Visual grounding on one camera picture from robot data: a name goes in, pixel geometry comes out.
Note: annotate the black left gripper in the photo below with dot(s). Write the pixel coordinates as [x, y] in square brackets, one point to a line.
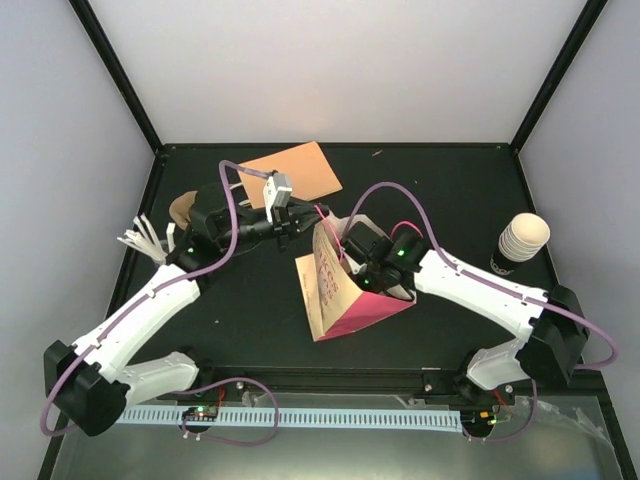
[287, 219]

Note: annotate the cream cakes paper bag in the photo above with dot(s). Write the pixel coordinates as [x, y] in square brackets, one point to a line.
[335, 305]

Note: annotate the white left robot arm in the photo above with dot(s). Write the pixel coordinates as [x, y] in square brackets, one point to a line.
[91, 380]

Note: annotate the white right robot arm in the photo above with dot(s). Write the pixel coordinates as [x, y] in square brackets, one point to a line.
[547, 338]

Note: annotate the plain brown paper bag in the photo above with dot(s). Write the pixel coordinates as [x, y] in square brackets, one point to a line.
[310, 172]

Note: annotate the brown pulp cup carriers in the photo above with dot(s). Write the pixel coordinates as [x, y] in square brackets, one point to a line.
[179, 209]

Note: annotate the stack of paper cups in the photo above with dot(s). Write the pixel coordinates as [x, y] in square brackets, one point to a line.
[520, 241]

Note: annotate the white straws bundle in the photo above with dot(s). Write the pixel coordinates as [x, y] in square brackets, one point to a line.
[144, 239]

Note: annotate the light blue cable duct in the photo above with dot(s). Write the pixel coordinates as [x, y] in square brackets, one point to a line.
[384, 419]

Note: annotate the black frame post left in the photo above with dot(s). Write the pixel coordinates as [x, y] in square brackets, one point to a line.
[101, 43]

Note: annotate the black frame post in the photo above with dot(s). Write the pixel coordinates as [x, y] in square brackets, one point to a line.
[573, 43]
[101, 43]

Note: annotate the black frame post right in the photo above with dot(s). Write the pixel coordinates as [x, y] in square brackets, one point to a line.
[573, 43]

